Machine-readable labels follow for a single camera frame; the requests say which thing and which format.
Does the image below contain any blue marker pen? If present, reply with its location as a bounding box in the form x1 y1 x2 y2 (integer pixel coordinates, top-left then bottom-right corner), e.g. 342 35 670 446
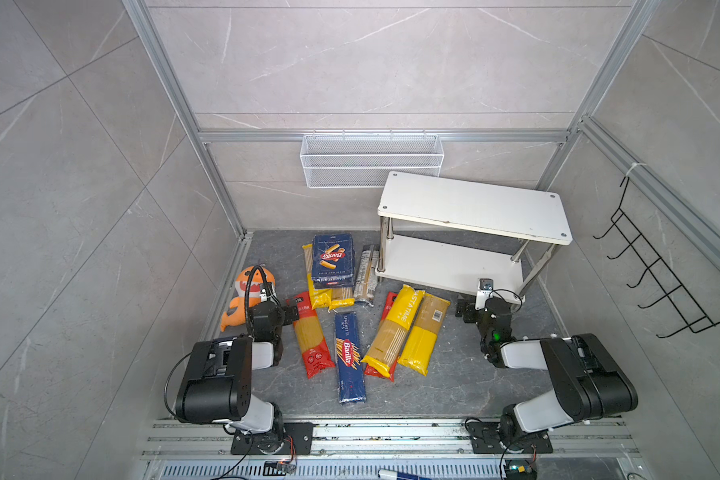
378 469 431 480

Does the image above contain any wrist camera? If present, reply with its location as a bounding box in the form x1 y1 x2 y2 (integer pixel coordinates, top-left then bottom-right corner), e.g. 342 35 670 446
475 278 494 310
259 282 279 304

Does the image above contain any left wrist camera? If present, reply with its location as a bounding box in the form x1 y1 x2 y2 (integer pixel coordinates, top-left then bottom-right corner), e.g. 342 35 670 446
259 282 279 304

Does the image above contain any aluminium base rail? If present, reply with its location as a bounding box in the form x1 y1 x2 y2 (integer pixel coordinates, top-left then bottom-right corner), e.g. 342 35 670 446
134 417 652 479

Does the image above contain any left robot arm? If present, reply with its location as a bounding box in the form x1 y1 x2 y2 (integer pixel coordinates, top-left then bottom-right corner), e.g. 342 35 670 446
163 265 298 455

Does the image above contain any blue Barilla rigatoni box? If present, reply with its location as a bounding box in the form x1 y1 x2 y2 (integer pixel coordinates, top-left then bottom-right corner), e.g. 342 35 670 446
311 233 355 288

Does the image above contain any white two-tier shelf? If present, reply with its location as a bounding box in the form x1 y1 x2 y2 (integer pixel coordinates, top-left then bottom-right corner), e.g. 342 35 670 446
377 171 573 296

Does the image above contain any clear labelled spaghetti bag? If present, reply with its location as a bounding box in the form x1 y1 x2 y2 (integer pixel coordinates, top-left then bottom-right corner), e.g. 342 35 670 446
353 244 379 306

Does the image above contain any black wire hook rack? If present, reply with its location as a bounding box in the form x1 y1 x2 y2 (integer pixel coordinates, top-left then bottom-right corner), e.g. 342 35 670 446
593 176 720 339

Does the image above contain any yellow barcode spaghetti bag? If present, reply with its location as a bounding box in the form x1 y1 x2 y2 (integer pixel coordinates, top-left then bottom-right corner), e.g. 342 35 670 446
398 293 451 376

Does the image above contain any orange shark plush toy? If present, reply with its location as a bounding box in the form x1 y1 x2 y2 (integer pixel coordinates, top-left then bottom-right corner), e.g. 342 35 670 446
219 267 276 333

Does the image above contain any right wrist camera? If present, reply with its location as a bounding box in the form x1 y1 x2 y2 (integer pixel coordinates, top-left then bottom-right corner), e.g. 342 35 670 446
475 278 494 310

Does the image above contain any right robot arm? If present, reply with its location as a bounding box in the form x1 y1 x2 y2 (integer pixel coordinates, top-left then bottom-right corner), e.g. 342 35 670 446
455 296 638 453

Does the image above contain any white wire mesh basket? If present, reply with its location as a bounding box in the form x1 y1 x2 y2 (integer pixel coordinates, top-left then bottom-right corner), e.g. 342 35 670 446
300 132 445 189

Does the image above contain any yellow pasta bag under box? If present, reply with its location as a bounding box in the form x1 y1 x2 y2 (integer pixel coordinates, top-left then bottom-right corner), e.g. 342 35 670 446
302 244 355 310

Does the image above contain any red spaghetti bag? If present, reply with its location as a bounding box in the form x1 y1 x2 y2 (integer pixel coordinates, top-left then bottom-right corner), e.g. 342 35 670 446
364 291 398 382
288 292 336 379

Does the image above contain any blue Barilla spaghetti box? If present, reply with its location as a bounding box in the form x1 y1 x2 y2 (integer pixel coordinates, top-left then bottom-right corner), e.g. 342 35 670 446
334 311 367 404

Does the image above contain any yellow Pastatime spaghetti bag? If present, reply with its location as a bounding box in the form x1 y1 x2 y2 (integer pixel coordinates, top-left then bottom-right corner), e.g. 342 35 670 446
361 285 425 379

